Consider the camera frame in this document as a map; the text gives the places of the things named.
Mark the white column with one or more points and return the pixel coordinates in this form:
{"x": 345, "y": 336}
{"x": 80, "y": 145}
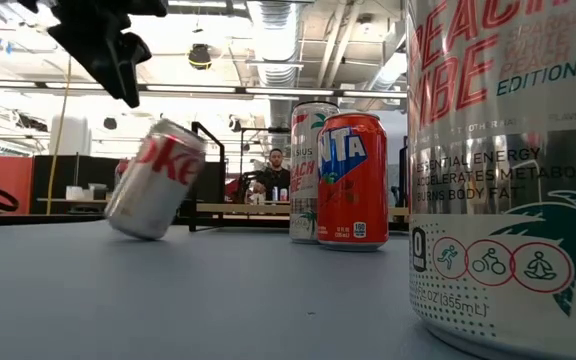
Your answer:
{"x": 70, "y": 137}

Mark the person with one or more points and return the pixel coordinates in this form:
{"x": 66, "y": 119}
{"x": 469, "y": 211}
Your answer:
{"x": 274, "y": 177}

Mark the white Celsius can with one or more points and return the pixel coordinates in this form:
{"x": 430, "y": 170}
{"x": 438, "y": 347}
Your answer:
{"x": 304, "y": 150}

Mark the black partition panel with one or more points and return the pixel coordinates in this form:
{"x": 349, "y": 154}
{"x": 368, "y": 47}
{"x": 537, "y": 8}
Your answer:
{"x": 58, "y": 175}

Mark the silver air duct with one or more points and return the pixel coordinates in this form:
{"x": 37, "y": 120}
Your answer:
{"x": 278, "y": 65}

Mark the silver Diet Coke can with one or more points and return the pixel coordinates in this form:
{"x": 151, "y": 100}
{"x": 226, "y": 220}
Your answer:
{"x": 155, "y": 185}

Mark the black table frame rail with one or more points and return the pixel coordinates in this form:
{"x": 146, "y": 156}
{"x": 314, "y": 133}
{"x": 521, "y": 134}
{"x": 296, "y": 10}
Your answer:
{"x": 28, "y": 220}

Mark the wooden shelf with black frame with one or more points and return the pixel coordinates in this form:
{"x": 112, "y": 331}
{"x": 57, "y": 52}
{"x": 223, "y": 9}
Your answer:
{"x": 243, "y": 208}

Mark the black hanging ceiling lamp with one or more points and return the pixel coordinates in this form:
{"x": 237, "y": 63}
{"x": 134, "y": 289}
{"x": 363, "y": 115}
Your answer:
{"x": 199, "y": 56}

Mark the red Fanta can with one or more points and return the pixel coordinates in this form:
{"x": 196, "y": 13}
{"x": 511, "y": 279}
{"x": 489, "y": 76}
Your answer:
{"x": 353, "y": 200}

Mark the black can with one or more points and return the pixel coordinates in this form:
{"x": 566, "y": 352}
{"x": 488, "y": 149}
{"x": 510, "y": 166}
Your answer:
{"x": 493, "y": 175}

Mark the wooden background desk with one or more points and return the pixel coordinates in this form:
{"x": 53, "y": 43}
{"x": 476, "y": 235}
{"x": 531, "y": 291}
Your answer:
{"x": 68, "y": 200}

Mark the red partition panel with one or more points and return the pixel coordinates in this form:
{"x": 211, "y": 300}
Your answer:
{"x": 8, "y": 185}

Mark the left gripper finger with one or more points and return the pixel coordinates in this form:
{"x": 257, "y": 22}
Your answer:
{"x": 103, "y": 55}

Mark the ceiling light strip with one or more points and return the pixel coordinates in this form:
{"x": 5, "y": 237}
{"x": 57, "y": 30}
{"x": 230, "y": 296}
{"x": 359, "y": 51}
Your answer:
{"x": 193, "y": 89}

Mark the blue-grey table mat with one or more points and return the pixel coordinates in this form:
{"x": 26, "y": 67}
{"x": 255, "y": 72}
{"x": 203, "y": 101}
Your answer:
{"x": 168, "y": 300}

